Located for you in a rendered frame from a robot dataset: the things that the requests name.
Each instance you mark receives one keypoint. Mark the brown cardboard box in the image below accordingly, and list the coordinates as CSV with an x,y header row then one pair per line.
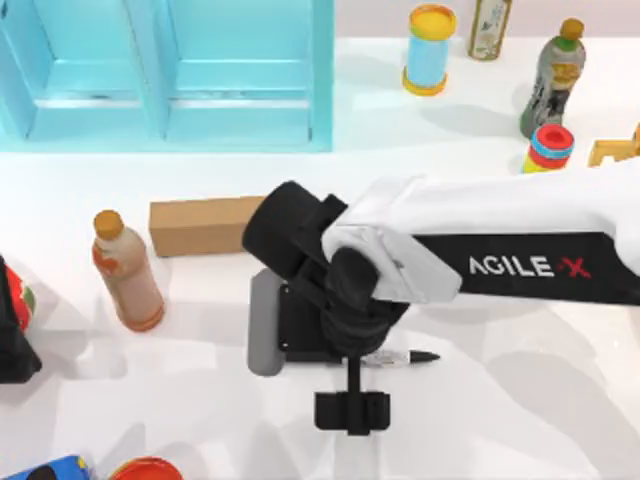
x,y
200,227

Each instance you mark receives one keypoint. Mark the pale grey rounded box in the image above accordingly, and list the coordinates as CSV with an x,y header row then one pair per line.
x,y
262,330

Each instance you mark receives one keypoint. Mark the red and green can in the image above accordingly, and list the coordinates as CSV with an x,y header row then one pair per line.
x,y
22,300

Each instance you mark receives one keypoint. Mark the blue can with yellow ends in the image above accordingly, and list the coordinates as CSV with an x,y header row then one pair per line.
x,y
426,50

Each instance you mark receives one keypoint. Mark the orange bottle with yellow cap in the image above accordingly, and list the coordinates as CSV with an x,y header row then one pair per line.
x,y
127,275

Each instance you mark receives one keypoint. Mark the green bottle with yellow cap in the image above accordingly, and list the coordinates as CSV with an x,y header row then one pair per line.
x,y
552,80

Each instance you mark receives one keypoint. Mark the black marker pen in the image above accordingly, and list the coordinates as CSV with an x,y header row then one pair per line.
x,y
410,358

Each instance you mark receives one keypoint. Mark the light blue rack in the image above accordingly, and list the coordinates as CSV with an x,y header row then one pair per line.
x,y
240,65

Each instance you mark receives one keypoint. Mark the stack of coloured rings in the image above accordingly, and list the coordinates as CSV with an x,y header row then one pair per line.
x,y
550,150

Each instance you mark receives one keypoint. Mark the beige labelled bottle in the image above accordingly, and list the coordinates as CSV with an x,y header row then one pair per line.
x,y
487,30

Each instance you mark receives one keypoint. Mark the yellow wooden object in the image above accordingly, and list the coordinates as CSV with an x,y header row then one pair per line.
x,y
607,152

